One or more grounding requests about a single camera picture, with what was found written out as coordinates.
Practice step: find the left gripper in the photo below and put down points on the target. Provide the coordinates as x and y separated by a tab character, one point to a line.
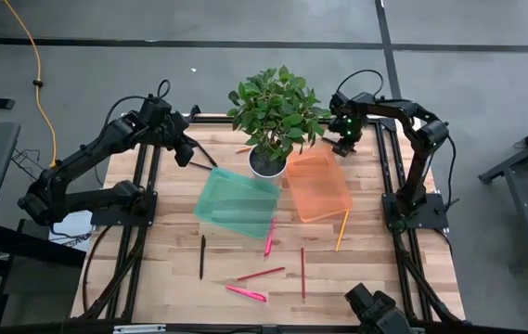
171	123

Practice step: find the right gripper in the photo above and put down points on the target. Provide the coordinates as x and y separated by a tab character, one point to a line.
344	116

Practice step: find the black pen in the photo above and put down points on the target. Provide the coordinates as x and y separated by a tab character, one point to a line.
207	155
328	141

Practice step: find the dark blue pencil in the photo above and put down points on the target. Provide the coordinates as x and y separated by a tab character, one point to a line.
201	165

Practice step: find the orange pencil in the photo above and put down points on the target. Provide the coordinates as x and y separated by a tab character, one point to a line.
243	150

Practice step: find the yellow pencil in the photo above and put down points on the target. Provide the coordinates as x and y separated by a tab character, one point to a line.
342	230

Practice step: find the brown dark pencil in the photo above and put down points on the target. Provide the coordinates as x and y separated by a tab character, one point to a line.
202	257

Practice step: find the pink highlighter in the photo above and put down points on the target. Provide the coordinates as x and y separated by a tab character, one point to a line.
246	293
270	237

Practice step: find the red pencil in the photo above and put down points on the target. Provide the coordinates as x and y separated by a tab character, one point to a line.
260	273
303	276

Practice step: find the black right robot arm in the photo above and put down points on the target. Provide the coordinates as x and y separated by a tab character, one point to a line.
414	181

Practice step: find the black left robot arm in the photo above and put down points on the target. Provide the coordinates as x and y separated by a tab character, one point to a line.
85	153

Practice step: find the orange translucent plastic bin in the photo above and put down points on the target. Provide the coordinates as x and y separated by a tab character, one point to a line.
317	185

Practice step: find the potted green plant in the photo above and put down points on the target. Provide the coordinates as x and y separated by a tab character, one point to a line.
268	116

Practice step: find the green translucent plastic bin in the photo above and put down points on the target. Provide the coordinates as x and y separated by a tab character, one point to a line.
235	204

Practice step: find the white paper sheet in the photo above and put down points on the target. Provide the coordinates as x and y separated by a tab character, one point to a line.
71	229

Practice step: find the dark side desk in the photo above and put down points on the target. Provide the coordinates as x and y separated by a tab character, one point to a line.
31	243

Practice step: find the black boxy device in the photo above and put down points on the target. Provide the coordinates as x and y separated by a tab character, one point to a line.
375	311

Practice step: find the dark metal table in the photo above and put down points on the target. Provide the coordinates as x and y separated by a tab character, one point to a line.
523	204

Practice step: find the silver aluminium extrusion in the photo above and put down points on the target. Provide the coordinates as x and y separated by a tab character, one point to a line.
138	329

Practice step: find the black frame clamp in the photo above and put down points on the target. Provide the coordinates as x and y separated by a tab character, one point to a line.
194	112

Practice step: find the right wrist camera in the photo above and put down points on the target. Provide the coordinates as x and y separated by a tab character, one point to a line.
343	147

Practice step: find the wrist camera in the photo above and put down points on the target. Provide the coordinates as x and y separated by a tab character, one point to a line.
343	147
184	157

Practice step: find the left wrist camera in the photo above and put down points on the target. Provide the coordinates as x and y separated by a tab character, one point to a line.
184	157

